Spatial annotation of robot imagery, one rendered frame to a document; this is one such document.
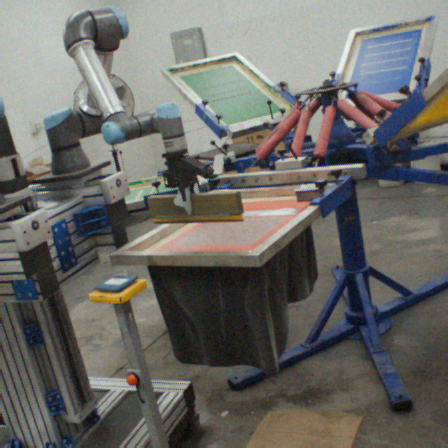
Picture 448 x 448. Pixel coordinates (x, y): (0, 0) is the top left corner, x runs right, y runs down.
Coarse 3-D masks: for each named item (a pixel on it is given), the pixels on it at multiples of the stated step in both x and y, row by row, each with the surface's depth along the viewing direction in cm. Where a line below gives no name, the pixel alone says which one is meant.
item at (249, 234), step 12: (276, 204) 246; (288, 204) 242; (300, 204) 239; (252, 216) 235; (264, 216) 232; (276, 216) 229; (288, 216) 226; (240, 228) 223; (252, 228) 220; (264, 228) 217; (276, 228) 214; (216, 240) 214; (228, 240) 212; (240, 240) 209; (252, 240) 206; (264, 240) 204
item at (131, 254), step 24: (240, 192) 266; (264, 192) 260; (288, 192) 254; (312, 216) 213; (144, 240) 222; (288, 240) 197; (120, 264) 210; (144, 264) 204; (168, 264) 199; (192, 264) 194; (216, 264) 189; (240, 264) 185
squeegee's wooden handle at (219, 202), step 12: (204, 192) 201; (216, 192) 198; (228, 192) 195; (156, 204) 210; (168, 204) 208; (192, 204) 203; (204, 204) 200; (216, 204) 198; (228, 204) 195; (240, 204) 195
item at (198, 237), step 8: (248, 208) 249; (256, 208) 246; (248, 216) 236; (200, 224) 240; (208, 224) 237; (216, 224) 235; (224, 224) 233; (232, 224) 230; (184, 232) 233; (192, 232) 231; (200, 232) 229; (208, 232) 227; (216, 232) 224; (224, 232) 222; (176, 240) 225; (184, 240) 223; (192, 240) 221; (200, 240) 219; (208, 240) 217; (160, 248) 219; (168, 248) 217; (176, 248) 215; (184, 248) 213; (192, 248) 211; (200, 248) 210
